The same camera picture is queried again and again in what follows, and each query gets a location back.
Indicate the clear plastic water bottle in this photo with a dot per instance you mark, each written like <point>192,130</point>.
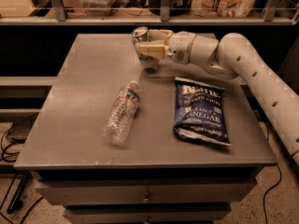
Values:
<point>122,114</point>

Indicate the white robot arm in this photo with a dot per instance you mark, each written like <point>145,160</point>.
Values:
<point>230,57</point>

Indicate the green white 7up can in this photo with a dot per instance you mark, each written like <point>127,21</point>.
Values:
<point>141,34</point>

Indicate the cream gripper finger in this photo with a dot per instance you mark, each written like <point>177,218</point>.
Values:
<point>156,49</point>
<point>160,34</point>

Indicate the printed snack bag on shelf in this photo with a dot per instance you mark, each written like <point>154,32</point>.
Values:
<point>224,8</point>

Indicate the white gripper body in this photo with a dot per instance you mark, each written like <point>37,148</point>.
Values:
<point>181,47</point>

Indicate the blue kettle chips bag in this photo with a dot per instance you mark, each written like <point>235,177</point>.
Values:
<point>198,112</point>

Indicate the metal shelf rail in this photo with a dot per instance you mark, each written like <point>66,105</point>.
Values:
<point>134,12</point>

